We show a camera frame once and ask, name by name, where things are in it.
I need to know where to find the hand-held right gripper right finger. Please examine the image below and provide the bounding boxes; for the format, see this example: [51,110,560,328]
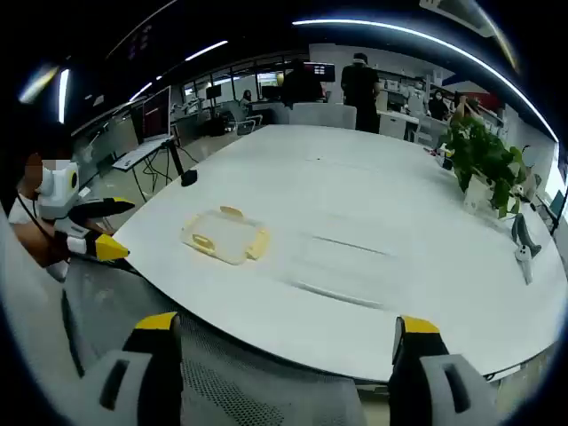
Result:
[389,315,502,426]

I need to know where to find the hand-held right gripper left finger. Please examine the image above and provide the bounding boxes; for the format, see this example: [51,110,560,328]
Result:
[73,312,184,426]

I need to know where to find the clear plastic lid yellow buckle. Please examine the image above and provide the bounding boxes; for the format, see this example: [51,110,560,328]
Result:
[180,205,271,266]

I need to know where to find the person's white shirt torso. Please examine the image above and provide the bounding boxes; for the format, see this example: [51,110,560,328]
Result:
[7,194,43,227]

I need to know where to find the short ceiling light bar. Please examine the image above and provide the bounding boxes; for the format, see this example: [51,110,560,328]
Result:
[58,67,71,124]
[130,81,154,103]
[185,40,229,62]

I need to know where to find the grey mesh office chair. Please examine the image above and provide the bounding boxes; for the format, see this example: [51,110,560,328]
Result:
[59,255,363,426]

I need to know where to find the laptop with red screen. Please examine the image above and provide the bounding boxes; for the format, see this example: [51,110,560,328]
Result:
[140,85,174,144]

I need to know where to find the grey shark toy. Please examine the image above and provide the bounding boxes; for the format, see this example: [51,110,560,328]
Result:
[509,214,543,286]

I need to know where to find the white plant pot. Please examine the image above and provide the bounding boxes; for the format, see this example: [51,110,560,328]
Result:
[462,174,499,217]

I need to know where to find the green leafy plant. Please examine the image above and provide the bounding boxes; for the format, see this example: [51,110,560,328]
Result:
[442,115,530,219]

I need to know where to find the white chair back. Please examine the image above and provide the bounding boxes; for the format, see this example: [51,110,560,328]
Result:
[288,102,359,131]

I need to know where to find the long curved ceiling light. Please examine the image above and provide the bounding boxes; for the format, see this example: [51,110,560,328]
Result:
[291,18,559,144]

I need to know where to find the black cable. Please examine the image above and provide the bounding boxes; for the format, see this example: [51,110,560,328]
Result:
[16,188,58,243]

